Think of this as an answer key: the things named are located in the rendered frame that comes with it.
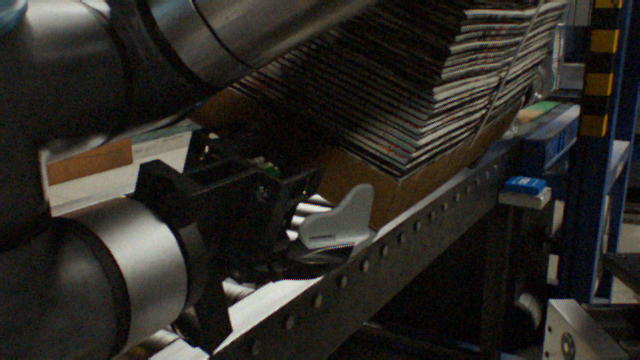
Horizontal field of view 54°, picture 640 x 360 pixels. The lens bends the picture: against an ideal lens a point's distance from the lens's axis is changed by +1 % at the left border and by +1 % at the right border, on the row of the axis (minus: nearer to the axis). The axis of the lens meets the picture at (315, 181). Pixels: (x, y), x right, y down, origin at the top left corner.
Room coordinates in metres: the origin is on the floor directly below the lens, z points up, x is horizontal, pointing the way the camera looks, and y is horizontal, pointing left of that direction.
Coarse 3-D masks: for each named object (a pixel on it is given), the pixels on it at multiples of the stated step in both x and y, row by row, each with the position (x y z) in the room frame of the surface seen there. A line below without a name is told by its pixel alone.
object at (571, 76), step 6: (564, 66) 3.62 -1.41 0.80; (564, 72) 3.28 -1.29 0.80; (570, 72) 3.28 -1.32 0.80; (576, 72) 3.28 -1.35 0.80; (582, 72) 3.28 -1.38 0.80; (564, 78) 3.00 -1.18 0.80; (570, 78) 3.00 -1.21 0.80; (576, 78) 3.00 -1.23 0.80; (582, 78) 2.99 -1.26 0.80; (564, 84) 2.77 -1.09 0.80; (570, 84) 2.77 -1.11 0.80; (576, 84) 2.76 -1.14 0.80; (582, 84) 2.76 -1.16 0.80; (558, 90) 2.56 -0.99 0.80; (564, 90) 2.56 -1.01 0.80; (570, 90) 2.56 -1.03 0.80; (576, 90) 2.56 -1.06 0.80; (564, 102) 2.27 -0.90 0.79; (570, 102) 2.28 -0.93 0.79; (576, 102) 2.30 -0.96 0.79
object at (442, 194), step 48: (432, 192) 1.11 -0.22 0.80; (480, 192) 1.30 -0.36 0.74; (384, 240) 0.89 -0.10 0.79; (432, 240) 1.06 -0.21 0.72; (288, 288) 0.70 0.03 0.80; (336, 288) 0.76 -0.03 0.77; (384, 288) 0.89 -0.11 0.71; (240, 336) 0.59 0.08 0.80; (288, 336) 0.66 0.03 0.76; (336, 336) 0.76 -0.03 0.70
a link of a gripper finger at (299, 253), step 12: (288, 252) 0.38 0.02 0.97; (300, 252) 0.39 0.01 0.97; (312, 252) 0.39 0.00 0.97; (324, 252) 0.40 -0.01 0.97; (336, 252) 0.41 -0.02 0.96; (348, 252) 0.42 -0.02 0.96; (276, 264) 0.38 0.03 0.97; (288, 264) 0.38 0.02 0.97; (300, 264) 0.38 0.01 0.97; (312, 264) 0.38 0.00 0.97; (324, 264) 0.39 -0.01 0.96; (336, 264) 0.41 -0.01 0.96; (276, 276) 0.37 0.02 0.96; (288, 276) 0.38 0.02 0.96; (300, 276) 0.38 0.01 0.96; (312, 276) 0.39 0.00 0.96
